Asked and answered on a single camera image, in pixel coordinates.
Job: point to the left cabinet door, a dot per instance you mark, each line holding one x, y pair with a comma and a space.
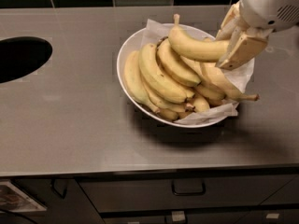
75, 208

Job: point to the lower grey drawer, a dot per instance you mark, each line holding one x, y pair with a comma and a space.
282, 216

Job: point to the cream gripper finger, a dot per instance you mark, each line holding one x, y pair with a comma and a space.
233, 25
244, 45

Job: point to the grey drawer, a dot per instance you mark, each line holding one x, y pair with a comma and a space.
282, 216
149, 195

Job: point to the grey drawer front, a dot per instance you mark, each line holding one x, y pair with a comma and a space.
149, 195

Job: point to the white paper liner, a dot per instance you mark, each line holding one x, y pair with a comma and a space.
240, 77

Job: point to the white oval bowl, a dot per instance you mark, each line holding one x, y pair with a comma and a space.
128, 46

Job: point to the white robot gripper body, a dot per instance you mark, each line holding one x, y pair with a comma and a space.
267, 7

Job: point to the black left cabinet handle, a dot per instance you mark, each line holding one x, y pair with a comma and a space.
59, 187

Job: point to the black drawer handle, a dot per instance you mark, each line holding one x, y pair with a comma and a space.
188, 187

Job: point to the right banana with stem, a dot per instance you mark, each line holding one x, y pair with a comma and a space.
215, 77

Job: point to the yellow banana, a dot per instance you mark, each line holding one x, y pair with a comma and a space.
164, 104
185, 45
134, 84
175, 67
164, 85

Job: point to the round black sink hole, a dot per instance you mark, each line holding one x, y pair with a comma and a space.
21, 56

